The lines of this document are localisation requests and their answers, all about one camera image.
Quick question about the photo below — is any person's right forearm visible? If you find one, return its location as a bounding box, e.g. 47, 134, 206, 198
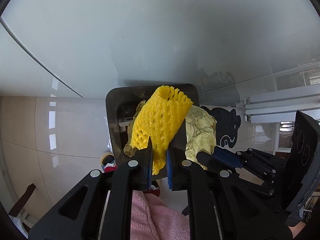
287, 223, 307, 240

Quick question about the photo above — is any yellow foam fruit net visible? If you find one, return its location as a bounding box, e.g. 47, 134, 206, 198
130, 85, 194, 176

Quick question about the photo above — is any black cat shaped mat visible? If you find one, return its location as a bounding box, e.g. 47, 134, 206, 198
200, 105, 242, 149

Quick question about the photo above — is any pink fleece clothing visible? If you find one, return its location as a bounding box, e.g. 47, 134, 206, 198
130, 190, 191, 240

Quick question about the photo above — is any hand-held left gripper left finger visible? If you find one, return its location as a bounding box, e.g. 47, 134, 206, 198
29, 136, 154, 240

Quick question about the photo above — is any black trash bin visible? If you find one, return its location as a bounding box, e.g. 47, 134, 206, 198
105, 83, 199, 180

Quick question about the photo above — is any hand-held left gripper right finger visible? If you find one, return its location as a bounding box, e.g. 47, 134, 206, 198
166, 147, 293, 240

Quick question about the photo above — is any large yellow paper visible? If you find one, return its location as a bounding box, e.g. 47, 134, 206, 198
124, 100, 217, 170

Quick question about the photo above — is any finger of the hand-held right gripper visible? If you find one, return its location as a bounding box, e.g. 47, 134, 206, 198
214, 146, 285, 180
196, 152, 278, 198

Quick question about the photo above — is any grey sliding door track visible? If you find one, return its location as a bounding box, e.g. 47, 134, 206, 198
244, 82, 320, 123

